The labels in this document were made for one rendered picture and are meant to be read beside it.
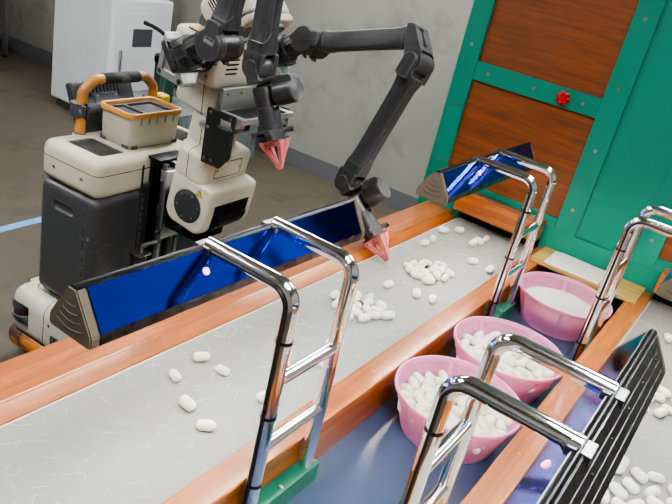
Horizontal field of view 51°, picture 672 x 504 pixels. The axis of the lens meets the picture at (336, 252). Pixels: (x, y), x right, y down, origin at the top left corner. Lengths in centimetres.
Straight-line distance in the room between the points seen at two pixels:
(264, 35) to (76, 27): 364
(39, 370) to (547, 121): 167
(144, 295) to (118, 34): 419
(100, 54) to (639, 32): 370
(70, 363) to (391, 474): 62
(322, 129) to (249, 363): 354
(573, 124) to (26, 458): 179
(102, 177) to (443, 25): 274
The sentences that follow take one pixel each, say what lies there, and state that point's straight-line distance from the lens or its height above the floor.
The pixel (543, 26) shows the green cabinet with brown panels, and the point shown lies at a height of 142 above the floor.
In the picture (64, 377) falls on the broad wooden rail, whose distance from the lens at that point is 132.
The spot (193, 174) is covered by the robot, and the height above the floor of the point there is 83.
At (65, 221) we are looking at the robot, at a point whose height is 58.
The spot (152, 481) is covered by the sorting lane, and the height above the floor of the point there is 74.
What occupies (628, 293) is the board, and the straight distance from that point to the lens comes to 225.
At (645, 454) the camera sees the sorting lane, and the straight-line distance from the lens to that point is 160.
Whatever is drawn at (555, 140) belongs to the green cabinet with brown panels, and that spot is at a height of 111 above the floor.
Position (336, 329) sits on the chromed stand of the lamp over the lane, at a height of 100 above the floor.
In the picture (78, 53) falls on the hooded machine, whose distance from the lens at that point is 530.
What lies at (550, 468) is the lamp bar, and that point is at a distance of 80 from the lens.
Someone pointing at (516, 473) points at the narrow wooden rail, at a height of 77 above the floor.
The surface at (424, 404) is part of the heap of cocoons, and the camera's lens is 145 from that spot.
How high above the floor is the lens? 155
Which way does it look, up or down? 24 degrees down
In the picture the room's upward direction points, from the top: 13 degrees clockwise
